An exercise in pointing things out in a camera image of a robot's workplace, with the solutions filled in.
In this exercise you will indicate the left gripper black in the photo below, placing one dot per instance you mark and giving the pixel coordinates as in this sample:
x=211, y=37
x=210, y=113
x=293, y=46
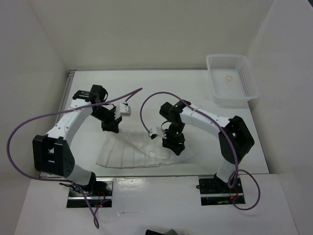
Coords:
x=112, y=126

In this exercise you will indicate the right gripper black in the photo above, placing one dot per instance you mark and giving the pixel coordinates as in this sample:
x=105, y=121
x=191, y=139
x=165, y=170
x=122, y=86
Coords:
x=173, y=144

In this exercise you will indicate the white pleated skirt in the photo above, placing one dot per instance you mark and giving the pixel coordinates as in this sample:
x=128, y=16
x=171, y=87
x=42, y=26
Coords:
x=136, y=150

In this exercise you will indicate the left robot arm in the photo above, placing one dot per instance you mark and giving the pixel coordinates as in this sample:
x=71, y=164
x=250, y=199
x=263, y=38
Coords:
x=52, y=152

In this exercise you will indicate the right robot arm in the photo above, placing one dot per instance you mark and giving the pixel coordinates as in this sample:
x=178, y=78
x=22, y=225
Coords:
x=234, y=137

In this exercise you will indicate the white plastic basket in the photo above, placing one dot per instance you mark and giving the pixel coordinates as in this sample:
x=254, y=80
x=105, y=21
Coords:
x=241, y=89

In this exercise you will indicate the rubber band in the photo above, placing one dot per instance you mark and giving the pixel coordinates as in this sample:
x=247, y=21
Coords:
x=229, y=78

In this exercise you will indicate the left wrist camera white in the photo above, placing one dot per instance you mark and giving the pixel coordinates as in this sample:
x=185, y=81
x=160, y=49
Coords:
x=122, y=110

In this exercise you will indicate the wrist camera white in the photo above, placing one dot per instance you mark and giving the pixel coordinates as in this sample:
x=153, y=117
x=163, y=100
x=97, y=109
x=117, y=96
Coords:
x=122, y=110
x=156, y=132

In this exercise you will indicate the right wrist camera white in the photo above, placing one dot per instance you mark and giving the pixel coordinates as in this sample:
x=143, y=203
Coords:
x=156, y=132

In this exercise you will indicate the aluminium table edge rail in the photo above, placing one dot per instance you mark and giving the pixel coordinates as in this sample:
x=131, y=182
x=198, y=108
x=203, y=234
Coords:
x=69, y=79

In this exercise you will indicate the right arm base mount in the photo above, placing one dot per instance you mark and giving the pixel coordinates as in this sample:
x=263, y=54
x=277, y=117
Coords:
x=213, y=192

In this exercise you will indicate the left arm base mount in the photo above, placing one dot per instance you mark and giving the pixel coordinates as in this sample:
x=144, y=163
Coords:
x=101, y=194

